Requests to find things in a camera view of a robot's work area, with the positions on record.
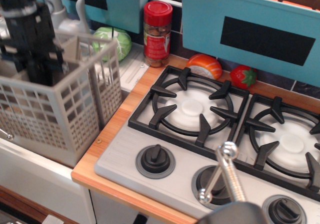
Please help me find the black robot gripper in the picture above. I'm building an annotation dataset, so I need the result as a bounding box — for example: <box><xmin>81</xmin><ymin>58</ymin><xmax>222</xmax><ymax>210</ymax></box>
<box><xmin>0</xmin><ymin>0</ymin><xmax>69</xmax><ymax>86</ymax></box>

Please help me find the grey plastic drying rack basket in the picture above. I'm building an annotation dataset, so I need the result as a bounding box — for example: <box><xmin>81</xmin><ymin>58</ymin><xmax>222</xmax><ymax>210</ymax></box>
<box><xmin>0</xmin><ymin>31</ymin><xmax>122</xmax><ymax>167</ymax></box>

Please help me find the white toy sink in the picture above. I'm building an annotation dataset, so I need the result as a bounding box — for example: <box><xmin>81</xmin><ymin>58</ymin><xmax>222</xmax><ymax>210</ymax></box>
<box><xmin>0</xmin><ymin>11</ymin><xmax>151</xmax><ymax>224</ymax></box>

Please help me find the grey toy faucet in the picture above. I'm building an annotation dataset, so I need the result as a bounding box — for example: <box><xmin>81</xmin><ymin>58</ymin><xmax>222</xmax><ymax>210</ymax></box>
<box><xmin>46</xmin><ymin>0</ymin><xmax>90</xmax><ymax>34</ymax></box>

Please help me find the green toy cabbage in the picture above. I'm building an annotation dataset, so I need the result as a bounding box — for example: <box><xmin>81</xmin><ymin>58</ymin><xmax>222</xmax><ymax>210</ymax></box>
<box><xmin>93</xmin><ymin>27</ymin><xmax>132</xmax><ymax>61</ymax></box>

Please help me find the small silver metal rod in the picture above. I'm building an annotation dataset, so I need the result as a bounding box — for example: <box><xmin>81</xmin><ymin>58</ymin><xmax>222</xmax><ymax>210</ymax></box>
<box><xmin>0</xmin><ymin>129</ymin><xmax>15</xmax><ymax>141</ymax></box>

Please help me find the red lid spice jar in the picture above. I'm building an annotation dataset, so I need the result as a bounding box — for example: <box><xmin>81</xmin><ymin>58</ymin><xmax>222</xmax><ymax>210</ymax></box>
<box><xmin>143</xmin><ymin>0</ymin><xmax>173</xmax><ymax>67</ymax></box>

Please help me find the left black stove knob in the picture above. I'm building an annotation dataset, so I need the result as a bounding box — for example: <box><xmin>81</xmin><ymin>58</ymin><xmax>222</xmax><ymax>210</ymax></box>
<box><xmin>135</xmin><ymin>144</ymin><xmax>176</xmax><ymax>180</ymax></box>

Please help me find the black stove knob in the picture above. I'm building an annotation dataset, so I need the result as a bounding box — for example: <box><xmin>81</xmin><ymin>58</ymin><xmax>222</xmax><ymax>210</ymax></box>
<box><xmin>191</xmin><ymin>165</ymin><xmax>238</xmax><ymax>206</ymax></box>
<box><xmin>262</xmin><ymin>195</ymin><xmax>307</xmax><ymax>224</ymax></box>
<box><xmin>135</xmin><ymin>144</ymin><xmax>176</xmax><ymax>180</ymax></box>

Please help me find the grey toy stove top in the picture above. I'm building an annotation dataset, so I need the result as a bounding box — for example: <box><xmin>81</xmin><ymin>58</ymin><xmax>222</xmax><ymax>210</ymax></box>
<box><xmin>94</xmin><ymin>66</ymin><xmax>320</xmax><ymax>224</ymax></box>

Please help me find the orange salmon sushi toy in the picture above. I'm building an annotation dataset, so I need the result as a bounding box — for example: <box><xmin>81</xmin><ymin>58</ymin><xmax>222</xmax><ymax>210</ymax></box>
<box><xmin>186</xmin><ymin>54</ymin><xmax>223</xmax><ymax>80</ymax></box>

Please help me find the left black burner grate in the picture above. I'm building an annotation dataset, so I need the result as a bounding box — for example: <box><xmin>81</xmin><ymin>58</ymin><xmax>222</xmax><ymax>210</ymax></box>
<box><xmin>128</xmin><ymin>66</ymin><xmax>249</xmax><ymax>155</ymax></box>

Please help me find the black burner grate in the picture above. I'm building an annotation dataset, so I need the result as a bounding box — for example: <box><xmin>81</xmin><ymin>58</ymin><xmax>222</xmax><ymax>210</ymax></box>
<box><xmin>128</xmin><ymin>66</ymin><xmax>249</xmax><ymax>155</ymax></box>
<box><xmin>236</xmin><ymin>94</ymin><xmax>320</xmax><ymax>201</ymax></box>

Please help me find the red toy strawberry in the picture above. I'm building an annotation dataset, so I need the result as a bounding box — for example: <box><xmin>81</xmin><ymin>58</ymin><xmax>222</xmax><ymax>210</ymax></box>
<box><xmin>230</xmin><ymin>65</ymin><xmax>258</xmax><ymax>89</ymax></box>

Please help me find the middle black stove knob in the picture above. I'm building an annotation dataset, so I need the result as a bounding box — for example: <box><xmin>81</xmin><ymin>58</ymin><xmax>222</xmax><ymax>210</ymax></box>
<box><xmin>191</xmin><ymin>165</ymin><xmax>238</xmax><ymax>206</ymax></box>

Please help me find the right black burner grate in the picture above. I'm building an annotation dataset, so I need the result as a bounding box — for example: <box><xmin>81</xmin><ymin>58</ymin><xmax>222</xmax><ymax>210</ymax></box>
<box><xmin>236</xmin><ymin>94</ymin><xmax>320</xmax><ymax>201</ymax></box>

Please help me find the right black stove knob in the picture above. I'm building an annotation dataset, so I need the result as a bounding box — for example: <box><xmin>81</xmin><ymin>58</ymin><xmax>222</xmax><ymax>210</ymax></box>
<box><xmin>262</xmin><ymin>195</ymin><xmax>307</xmax><ymax>224</ymax></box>

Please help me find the grey camera mount base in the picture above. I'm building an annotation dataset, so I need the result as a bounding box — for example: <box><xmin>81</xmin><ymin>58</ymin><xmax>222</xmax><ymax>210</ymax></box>
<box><xmin>197</xmin><ymin>202</ymin><xmax>268</xmax><ymax>224</ymax></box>

